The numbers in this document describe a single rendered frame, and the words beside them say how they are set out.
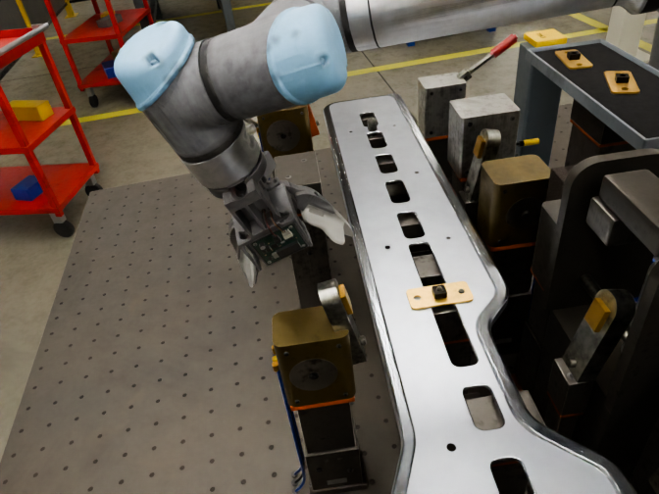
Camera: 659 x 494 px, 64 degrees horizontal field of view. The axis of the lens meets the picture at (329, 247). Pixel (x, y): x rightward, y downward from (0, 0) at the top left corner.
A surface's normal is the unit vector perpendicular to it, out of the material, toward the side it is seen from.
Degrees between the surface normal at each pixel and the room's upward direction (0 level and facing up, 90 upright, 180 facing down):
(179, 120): 108
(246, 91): 98
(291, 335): 0
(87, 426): 0
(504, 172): 0
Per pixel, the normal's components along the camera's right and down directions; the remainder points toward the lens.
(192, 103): -0.18, 0.59
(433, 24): -0.07, 0.87
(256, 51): -0.33, 0.05
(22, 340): -0.11, -0.79
